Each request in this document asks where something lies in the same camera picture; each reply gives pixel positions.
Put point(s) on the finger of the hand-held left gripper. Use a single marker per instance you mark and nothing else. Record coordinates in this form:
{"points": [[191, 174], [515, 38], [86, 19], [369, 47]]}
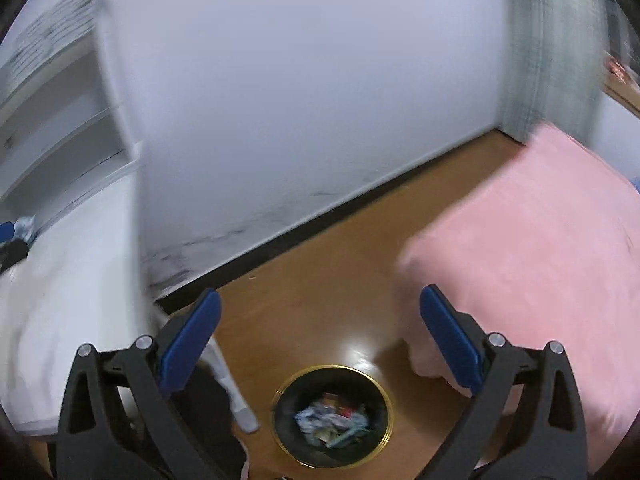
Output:
{"points": [[6, 230], [12, 255]]}

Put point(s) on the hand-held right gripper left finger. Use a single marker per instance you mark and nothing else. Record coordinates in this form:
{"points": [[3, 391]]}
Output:
{"points": [[192, 335]]}

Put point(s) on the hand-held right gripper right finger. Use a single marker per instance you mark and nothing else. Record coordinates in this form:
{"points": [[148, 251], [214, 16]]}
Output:
{"points": [[450, 340]]}

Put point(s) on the white paper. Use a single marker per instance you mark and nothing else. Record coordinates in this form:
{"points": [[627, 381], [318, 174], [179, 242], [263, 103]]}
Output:
{"points": [[26, 227]]}

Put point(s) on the black bin with gold rim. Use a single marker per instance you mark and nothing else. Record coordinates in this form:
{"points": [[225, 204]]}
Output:
{"points": [[280, 430]]}

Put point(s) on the heap of wrappers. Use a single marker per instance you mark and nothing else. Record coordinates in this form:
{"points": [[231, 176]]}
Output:
{"points": [[330, 420]]}

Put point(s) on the dark cloth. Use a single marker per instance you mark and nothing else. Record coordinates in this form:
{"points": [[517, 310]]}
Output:
{"points": [[215, 425]]}

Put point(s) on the white shelf unit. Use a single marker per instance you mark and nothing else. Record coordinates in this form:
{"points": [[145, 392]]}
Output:
{"points": [[60, 125]]}

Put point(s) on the bed with pink blanket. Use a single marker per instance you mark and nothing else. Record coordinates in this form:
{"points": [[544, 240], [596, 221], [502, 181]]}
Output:
{"points": [[540, 260]]}

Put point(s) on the grey checked curtain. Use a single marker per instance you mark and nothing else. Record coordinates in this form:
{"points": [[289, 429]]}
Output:
{"points": [[550, 45]]}

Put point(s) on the window with wooden sill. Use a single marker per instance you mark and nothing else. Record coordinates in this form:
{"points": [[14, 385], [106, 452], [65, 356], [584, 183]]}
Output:
{"points": [[622, 75]]}

